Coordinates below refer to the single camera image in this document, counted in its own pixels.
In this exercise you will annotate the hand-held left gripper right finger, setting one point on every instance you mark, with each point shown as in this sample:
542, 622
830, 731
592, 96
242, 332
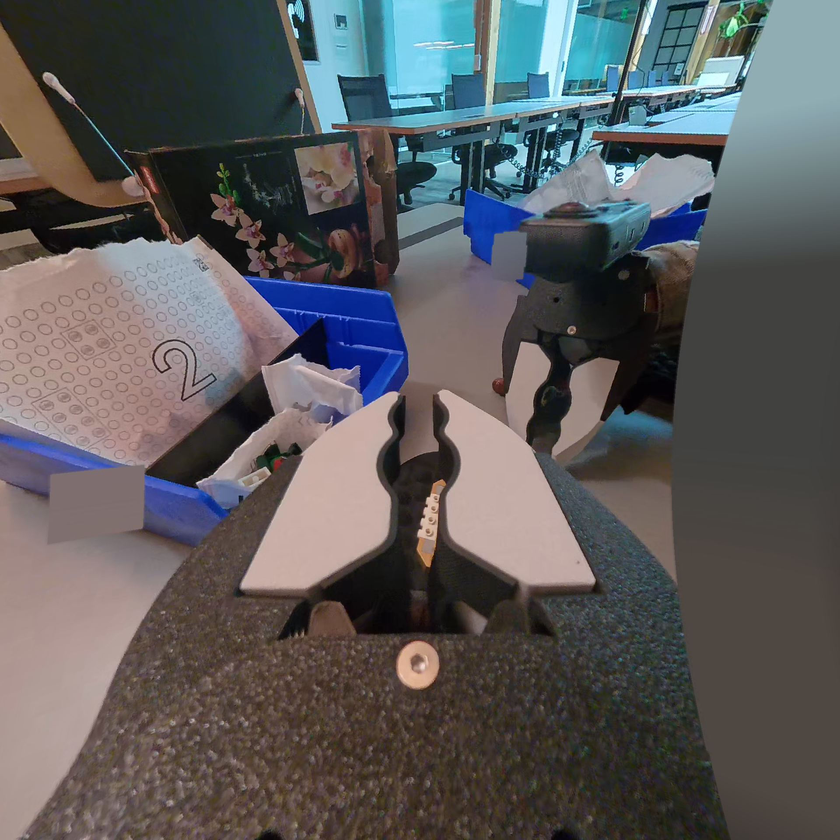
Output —
512, 518

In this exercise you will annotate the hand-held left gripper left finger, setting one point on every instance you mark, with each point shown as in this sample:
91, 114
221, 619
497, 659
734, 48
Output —
328, 518

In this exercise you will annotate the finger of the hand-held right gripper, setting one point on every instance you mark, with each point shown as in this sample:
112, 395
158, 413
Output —
590, 400
525, 387

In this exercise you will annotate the blue bin with paper bags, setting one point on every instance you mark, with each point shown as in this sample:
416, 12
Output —
485, 223

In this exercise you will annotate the torn white paper bag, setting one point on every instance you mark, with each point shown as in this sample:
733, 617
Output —
308, 387

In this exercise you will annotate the blue bin with lego pieces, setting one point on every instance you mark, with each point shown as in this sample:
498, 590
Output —
354, 328

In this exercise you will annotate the white printed paper bag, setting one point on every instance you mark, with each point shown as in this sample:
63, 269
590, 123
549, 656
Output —
98, 341

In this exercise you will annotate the yellow tan lego plate build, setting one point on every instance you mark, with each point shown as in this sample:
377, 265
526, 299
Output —
430, 518

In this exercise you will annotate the pile of small lego pieces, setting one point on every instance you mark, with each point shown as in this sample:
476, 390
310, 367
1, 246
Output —
269, 459

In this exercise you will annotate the crumpled white paper bag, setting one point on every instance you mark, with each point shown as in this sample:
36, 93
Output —
577, 177

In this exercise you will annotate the long wooden top desk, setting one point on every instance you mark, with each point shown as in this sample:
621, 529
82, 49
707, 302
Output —
459, 118

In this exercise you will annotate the black rolling office chair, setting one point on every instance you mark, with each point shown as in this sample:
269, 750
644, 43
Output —
367, 98
472, 92

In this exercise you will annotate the green potted plant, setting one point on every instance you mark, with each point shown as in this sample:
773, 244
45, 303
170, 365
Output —
741, 16

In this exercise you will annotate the white tipped thin rod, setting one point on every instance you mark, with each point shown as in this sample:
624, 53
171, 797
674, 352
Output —
300, 105
92, 124

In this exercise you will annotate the dark brown printed box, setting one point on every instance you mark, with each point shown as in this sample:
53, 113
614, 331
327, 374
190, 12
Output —
190, 197

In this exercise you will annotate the black panel with beige edge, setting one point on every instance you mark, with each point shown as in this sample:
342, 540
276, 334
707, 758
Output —
164, 65

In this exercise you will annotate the black framed wall sign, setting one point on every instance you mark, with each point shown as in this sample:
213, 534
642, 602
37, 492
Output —
303, 29

